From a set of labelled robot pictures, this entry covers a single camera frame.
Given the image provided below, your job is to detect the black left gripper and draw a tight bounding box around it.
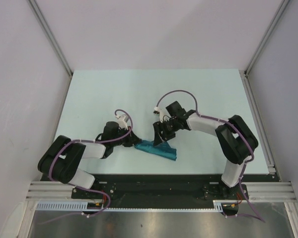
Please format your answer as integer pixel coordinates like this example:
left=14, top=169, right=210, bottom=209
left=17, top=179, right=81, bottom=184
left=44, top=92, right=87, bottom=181
left=111, top=126, right=142, bottom=147

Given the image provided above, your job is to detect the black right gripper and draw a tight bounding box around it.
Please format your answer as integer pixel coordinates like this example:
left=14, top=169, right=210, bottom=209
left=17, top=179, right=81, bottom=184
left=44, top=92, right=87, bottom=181
left=152, top=118, right=179, bottom=147

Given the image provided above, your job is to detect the teal satin napkin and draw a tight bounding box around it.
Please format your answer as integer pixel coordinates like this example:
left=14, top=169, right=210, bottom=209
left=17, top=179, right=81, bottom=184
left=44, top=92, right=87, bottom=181
left=134, top=140, right=177, bottom=161

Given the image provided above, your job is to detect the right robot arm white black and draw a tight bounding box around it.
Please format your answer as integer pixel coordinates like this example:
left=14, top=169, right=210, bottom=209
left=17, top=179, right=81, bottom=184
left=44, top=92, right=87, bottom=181
left=153, top=101, right=259, bottom=199

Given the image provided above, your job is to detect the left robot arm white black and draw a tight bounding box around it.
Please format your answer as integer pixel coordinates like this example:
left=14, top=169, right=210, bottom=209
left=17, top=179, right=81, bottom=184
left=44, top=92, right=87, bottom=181
left=37, top=121, right=142, bottom=198

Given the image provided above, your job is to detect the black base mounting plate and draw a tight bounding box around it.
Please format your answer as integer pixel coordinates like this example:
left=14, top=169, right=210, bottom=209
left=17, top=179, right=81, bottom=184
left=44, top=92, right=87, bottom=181
left=70, top=175, right=250, bottom=209

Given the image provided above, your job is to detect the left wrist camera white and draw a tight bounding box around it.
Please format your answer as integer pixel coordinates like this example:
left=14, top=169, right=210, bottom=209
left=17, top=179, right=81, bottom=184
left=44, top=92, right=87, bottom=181
left=115, top=114, right=129, bottom=130

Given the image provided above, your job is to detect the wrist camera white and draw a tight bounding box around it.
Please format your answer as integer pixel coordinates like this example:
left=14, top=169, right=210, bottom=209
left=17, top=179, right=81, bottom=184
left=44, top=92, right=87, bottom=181
left=153, top=107, right=166, bottom=122
left=115, top=114, right=129, bottom=130

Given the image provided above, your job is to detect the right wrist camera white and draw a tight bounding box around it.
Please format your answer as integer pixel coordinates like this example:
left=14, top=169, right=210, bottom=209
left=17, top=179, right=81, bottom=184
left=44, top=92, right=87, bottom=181
left=153, top=107, right=166, bottom=122

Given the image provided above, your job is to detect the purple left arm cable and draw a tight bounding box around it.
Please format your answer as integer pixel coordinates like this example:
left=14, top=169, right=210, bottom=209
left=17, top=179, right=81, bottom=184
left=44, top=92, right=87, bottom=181
left=38, top=109, right=133, bottom=224

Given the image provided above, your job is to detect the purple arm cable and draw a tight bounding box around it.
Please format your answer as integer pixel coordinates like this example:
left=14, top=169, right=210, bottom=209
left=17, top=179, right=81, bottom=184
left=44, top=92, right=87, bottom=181
left=155, top=89, right=266, bottom=223
left=38, top=109, right=133, bottom=224

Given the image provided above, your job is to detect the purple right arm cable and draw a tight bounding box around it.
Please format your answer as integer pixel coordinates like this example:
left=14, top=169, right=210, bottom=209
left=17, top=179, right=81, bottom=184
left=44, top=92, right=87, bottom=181
left=155, top=89, right=266, bottom=223

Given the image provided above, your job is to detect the white slotted cable duct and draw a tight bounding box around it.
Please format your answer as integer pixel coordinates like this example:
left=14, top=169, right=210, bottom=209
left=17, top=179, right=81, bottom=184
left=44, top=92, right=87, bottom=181
left=36, top=201, right=223, bottom=212

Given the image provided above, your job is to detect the right aluminium side rail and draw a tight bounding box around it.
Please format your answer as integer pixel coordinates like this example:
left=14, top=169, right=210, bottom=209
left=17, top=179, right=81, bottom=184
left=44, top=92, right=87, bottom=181
left=239, top=70, right=277, bottom=174

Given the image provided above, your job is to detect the left aluminium corner post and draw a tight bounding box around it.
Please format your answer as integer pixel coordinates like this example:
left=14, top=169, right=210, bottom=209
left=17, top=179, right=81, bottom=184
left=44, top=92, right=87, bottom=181
left=26, top=0, right=74, bottom=78

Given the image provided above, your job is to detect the aluminium corner post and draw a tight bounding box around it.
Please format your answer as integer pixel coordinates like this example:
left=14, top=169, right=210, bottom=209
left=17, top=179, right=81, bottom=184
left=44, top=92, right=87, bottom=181
left=26, top=0, right=74, bottom=78
left=244, top=0, right=292, bottom=76

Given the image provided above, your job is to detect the right aluminium corner post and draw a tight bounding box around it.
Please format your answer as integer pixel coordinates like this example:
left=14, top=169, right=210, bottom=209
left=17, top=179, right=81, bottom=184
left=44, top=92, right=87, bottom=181
left=244, top=0, right=292, bottom=76

